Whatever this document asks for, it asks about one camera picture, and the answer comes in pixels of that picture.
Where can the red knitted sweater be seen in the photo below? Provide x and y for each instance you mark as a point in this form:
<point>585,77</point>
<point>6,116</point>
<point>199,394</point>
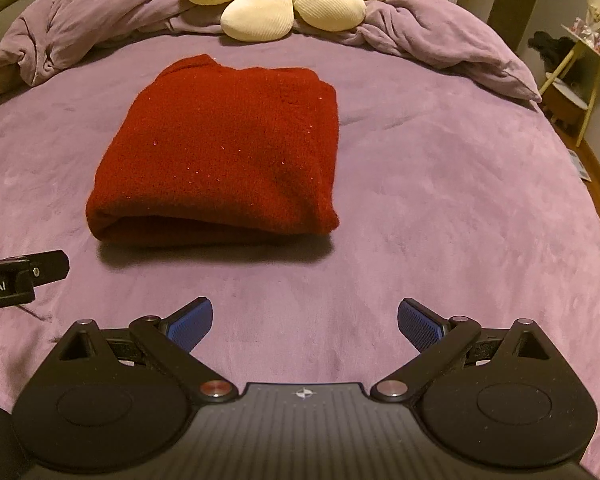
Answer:
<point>220,150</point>

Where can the wrapped flower bouquet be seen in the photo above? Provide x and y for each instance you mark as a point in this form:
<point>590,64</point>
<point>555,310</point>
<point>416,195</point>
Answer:
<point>591,22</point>

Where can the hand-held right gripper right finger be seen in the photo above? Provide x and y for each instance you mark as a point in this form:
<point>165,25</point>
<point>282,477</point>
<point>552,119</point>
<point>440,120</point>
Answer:
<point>420,326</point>

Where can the black cloth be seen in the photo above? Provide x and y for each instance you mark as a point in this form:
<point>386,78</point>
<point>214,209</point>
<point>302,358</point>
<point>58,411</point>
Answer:
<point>552,50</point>

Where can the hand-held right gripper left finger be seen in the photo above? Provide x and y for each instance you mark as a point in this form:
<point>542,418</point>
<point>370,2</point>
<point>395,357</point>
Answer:
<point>194,321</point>

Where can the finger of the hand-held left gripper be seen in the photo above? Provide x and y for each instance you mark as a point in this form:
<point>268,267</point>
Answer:
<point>50,266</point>

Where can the purple bed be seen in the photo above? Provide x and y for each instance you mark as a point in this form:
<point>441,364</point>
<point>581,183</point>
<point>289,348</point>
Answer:
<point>430,200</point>

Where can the yellow side table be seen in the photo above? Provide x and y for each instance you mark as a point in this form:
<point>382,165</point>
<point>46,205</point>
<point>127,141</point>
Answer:
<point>587,67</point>

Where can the purple duvet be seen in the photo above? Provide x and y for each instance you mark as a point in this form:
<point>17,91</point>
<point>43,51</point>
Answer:
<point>430,35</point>

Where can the paper sheet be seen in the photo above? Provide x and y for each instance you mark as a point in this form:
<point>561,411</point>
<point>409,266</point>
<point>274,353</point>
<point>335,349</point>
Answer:
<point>579,165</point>

